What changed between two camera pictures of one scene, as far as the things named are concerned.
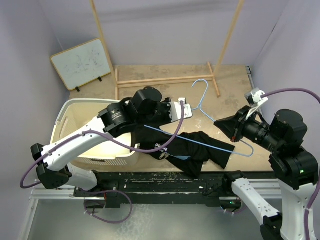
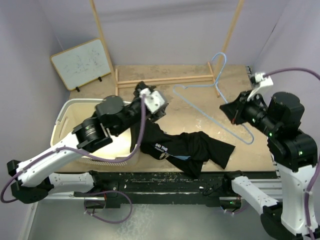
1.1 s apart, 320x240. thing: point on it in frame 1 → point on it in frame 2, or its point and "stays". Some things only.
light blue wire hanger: (212, 118) → (224, 96)
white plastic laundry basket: (76, 116) stays
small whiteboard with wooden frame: (82, 64) stays
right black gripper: (233, 126) → (234, 110)
